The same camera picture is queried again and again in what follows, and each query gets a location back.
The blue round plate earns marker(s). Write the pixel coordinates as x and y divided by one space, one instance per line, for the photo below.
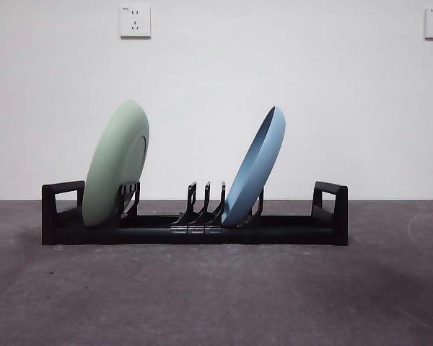
256 173

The green round plate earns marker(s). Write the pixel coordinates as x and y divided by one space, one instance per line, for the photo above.
112 162

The black plate rack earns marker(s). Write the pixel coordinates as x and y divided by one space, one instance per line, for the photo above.
310 230

